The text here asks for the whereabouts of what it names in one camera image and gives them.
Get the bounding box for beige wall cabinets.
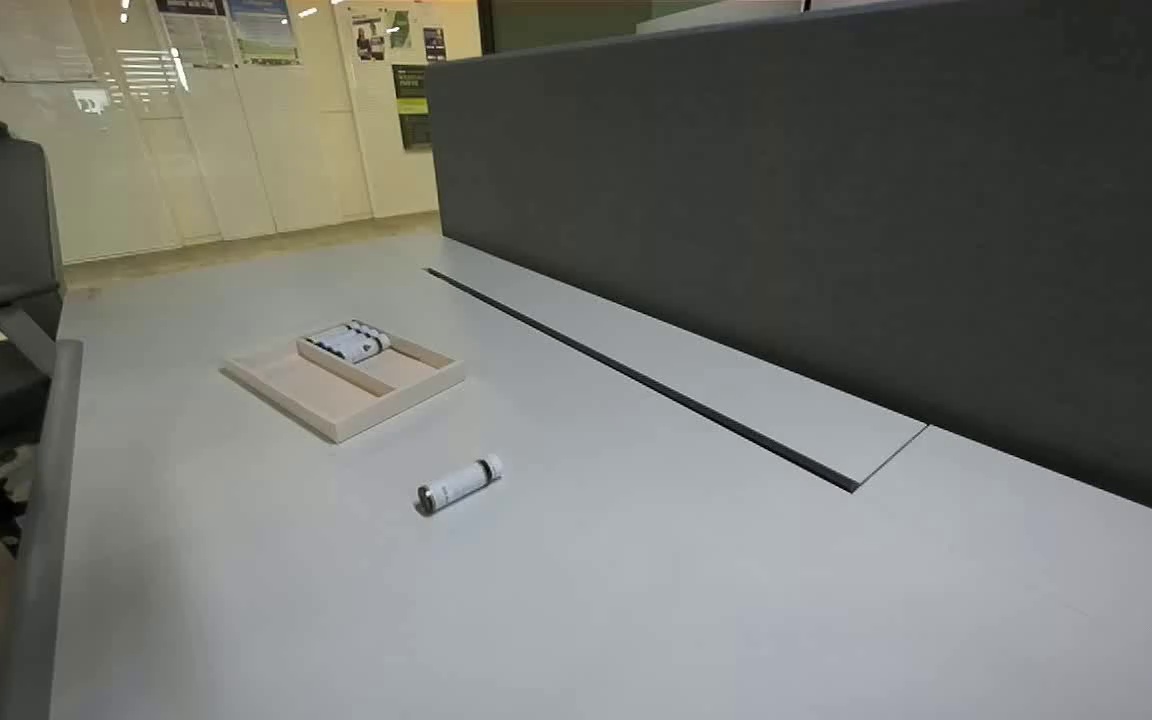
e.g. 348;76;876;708
0;0;487;271

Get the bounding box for dark green wall poster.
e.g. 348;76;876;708
392;60;437;152

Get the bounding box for small white wall sign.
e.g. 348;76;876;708
70;83;118;118

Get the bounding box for light wooden tray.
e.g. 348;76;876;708
216;314;469;447

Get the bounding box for small photo wall print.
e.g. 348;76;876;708
348;10;387;64

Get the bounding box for white marker pen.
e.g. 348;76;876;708
411;450;509;521

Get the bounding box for landscape photo wall poster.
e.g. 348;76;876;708
225;0;306;66

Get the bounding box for dark grey desk partition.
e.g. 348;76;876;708
424;0;1152;534

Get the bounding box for clear bottle with dark cap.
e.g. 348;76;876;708
306;314;392;367

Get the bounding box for grey cable flap lid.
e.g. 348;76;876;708
424;234;930;495

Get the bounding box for grey text wall poster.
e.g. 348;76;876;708
152;0;244;71

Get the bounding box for grey neighbouring desk edge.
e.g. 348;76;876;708
0;334;90;720

